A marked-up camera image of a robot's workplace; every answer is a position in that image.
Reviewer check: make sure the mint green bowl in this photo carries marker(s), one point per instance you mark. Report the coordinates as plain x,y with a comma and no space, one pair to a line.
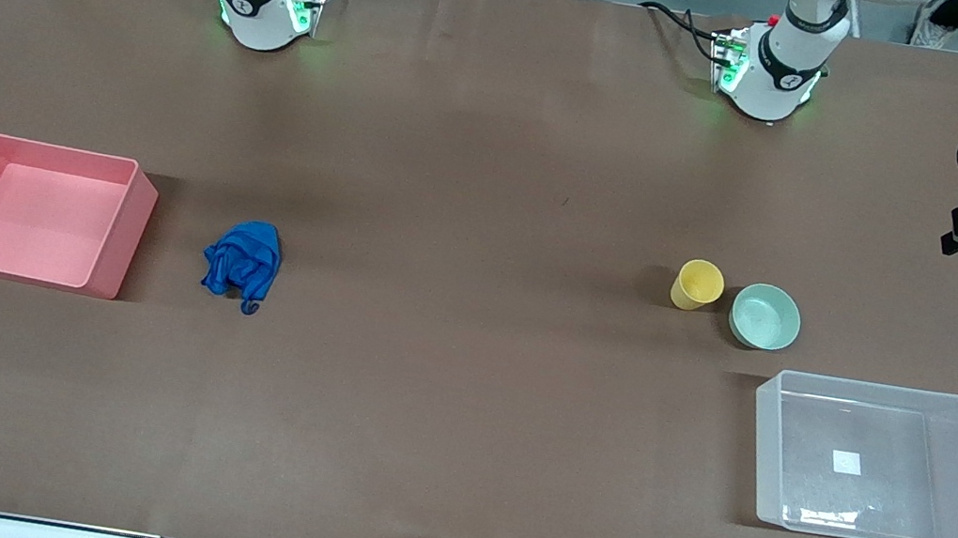
764,316

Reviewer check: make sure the yellow plastic cup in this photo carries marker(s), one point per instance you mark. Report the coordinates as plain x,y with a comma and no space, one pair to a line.
697,285

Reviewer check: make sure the blue cloth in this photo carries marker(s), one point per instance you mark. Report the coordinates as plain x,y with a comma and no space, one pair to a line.
243,258

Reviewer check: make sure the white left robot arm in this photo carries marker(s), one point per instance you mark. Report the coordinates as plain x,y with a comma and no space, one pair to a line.
780,67

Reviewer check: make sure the pink plastic bin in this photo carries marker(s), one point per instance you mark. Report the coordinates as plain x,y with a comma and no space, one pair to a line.
41,213

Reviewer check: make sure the white shoe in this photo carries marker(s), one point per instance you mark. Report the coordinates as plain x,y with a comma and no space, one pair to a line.
931,28

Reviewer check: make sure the brown table cover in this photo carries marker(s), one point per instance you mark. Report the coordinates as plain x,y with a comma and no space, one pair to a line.
466,353

